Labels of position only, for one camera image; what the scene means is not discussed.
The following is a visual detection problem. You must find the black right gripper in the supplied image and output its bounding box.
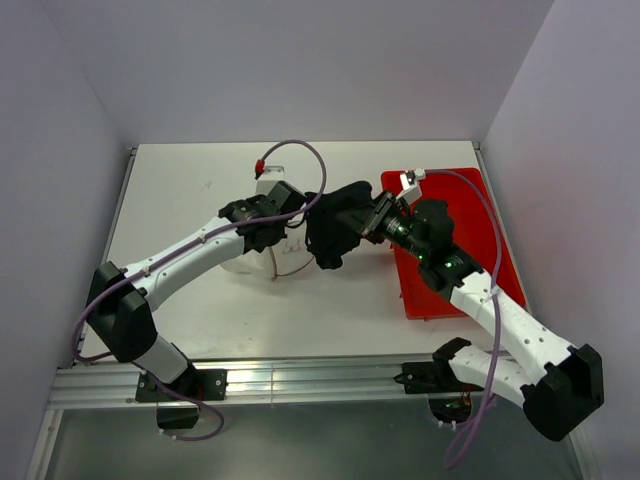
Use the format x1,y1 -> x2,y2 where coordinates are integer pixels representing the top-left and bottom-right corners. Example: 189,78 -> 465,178
336,189 -> 429,260

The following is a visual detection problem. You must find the black bra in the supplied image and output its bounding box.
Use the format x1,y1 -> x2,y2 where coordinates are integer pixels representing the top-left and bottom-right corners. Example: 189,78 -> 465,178
305,180 -> 372,270

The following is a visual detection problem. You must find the white mesh laundry bag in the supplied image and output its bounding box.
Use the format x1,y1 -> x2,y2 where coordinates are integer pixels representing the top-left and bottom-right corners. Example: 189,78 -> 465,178
222,220 -> 313,280

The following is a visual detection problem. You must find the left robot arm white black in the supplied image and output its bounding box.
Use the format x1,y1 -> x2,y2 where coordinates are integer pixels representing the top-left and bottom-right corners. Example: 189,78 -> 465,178
87,181 -> 306,399

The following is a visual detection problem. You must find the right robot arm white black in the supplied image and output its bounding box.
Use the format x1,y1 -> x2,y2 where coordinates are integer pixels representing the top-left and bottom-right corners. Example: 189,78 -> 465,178
358,192 -> 604,441

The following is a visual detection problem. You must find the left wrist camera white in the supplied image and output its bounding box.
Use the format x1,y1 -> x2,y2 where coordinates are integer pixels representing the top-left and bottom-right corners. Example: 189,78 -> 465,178
254,160 -> 285,195

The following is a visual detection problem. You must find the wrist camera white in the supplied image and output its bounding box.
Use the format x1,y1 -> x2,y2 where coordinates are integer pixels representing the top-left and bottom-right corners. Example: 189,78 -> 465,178
397,168 -> 426,205
254,160 -> 285,195

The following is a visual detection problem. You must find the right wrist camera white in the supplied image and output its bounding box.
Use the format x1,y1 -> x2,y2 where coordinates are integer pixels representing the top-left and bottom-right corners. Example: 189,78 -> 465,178
397,168 -> 426,205

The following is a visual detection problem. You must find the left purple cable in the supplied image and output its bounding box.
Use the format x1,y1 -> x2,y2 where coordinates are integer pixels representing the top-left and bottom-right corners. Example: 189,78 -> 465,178
72,139 -> 329,442

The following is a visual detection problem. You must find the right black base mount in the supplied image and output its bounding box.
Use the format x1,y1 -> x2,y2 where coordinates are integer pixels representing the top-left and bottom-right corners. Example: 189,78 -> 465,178
393,361 -> 482,428

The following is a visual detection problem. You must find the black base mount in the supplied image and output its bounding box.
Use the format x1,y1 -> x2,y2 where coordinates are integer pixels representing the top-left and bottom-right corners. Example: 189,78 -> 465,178
134,366 -> 227,434
393,361 -> 482,428

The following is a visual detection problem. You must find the aluminium frame rail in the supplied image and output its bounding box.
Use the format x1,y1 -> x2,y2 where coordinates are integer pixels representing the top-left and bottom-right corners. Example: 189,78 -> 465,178
46,355 -> 431,410

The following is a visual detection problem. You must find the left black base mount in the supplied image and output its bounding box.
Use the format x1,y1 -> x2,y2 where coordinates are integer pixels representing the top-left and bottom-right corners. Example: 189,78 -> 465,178
134,366 -> 227,434

